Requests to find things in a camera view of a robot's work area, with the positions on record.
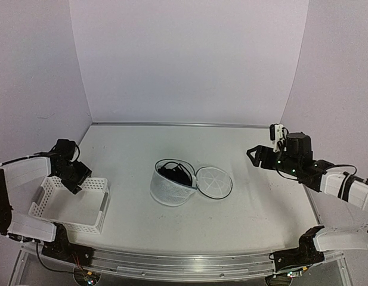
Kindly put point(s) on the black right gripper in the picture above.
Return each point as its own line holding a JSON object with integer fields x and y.
{"x": 263, "y": 153}

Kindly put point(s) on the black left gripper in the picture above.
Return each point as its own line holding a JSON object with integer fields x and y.
{"x": 83, "y": 171}

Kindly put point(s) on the white perforated plastic basket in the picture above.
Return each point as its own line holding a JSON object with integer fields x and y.
{"x": 83, "y": 213}

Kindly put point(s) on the white mesh laundry bag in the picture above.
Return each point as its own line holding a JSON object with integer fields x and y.
{"x": 211, "y": 182}

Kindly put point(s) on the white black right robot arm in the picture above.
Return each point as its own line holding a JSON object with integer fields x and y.
{"x": 348, "y": 193}

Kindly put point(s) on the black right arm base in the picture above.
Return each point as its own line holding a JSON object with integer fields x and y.
{"x": 305, "y": 254}

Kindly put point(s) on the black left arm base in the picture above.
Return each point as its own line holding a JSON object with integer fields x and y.
{"x": 63, "y": 250}

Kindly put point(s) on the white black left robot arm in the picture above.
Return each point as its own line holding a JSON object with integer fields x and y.
{"x": 20, "y": 179}

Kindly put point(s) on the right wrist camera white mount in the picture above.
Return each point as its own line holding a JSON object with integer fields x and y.
{"x": 278, "y": 135}

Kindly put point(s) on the aluminium rear table rail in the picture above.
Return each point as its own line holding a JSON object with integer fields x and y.
{"x": 202, "y": 125}

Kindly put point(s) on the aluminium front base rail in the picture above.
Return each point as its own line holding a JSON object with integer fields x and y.
{"x": 196, "y": 268}

